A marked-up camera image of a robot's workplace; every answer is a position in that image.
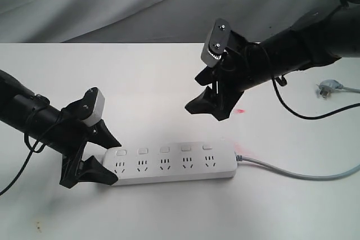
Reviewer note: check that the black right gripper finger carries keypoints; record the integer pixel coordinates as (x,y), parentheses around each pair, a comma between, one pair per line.
(208,102)
(208,76)

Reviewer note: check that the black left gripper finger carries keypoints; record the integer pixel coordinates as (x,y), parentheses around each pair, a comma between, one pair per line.
(101,136)
(91,170)

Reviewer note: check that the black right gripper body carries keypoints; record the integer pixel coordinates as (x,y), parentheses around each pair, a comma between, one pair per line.
(242,65)

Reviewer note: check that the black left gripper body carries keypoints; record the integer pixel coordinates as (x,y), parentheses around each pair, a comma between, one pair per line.
(68,136)

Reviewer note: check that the white five-outlet power strip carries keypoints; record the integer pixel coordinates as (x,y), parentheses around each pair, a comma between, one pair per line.
(173,162)

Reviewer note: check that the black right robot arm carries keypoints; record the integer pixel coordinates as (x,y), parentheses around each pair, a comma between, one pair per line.
(319,38)

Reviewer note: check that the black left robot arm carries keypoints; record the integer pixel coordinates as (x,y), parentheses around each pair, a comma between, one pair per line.
(30,113)

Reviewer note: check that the grey three-pin plug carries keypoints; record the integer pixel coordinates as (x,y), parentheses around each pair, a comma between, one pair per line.
(327,87)

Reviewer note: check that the grey backdrop cloth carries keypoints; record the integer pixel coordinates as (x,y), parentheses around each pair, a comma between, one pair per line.
(144,21)

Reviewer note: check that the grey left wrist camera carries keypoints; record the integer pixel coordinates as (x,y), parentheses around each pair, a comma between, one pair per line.
(91,107)

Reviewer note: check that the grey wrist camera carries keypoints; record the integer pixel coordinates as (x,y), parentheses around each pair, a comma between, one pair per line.
(91,107)
(215,43)

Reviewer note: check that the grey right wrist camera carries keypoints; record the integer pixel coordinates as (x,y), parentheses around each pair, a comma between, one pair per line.
(215,43)

